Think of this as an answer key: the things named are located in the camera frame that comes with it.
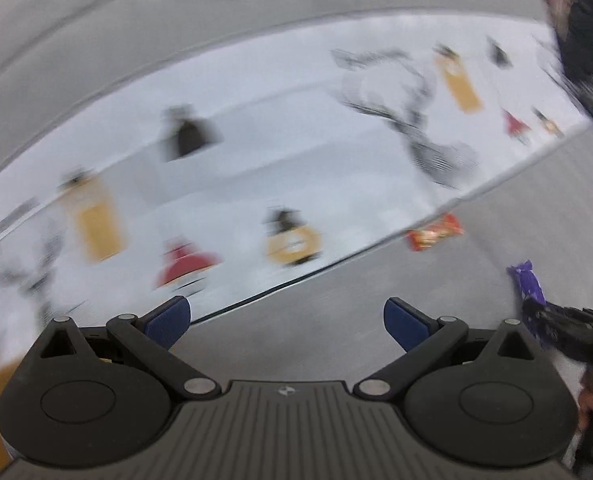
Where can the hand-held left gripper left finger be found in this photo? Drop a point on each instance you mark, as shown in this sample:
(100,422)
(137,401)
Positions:
(169,317)

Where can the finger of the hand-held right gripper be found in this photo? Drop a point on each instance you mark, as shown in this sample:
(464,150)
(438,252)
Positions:
(581,332)

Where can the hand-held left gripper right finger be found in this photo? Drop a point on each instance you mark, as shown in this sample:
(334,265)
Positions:
(409,320)

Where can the purple candy bar packet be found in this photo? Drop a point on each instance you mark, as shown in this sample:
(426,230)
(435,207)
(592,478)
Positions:
(529,285)

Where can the small red snack packet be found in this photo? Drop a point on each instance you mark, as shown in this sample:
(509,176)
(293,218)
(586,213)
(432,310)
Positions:
(434,234)

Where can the grey printed bed sheet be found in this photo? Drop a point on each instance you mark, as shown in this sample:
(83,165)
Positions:
(326,135)

